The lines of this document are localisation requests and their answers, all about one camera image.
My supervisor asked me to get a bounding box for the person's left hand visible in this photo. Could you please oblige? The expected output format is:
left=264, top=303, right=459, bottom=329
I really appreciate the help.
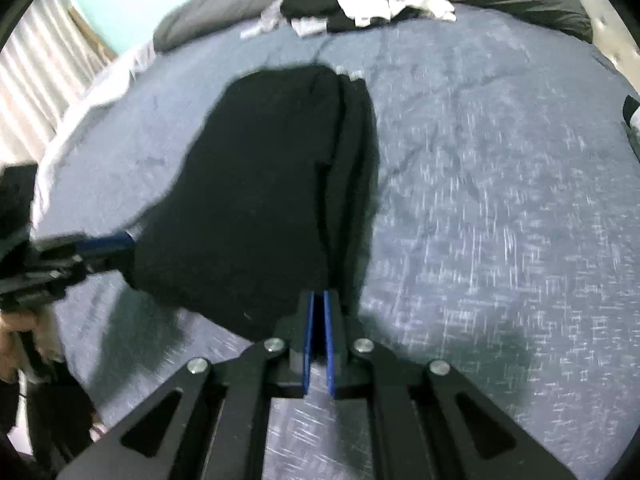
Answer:
left=1, top=307, right=65, bottom=384

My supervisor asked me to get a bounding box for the beige striped curtain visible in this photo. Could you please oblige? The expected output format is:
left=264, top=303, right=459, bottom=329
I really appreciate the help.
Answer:
left=1, top=0, right=115, bottom=166

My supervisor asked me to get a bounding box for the black sweater white trim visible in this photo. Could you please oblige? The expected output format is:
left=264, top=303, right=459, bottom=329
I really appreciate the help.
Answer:
left=126, top=64, right=378, bottom=341

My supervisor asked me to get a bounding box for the cream tufted headboard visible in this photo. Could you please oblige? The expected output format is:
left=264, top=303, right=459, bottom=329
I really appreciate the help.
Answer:
left=580, top=0, right=639, bottom=91

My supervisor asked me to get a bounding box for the light grey duvet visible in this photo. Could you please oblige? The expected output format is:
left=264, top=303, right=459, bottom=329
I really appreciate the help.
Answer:
left=30, top=40, right=156, bottom=226

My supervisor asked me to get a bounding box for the black garment in pile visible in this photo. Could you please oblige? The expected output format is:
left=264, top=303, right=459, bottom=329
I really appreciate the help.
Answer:
left=281, top=0, right=419, bottom=32

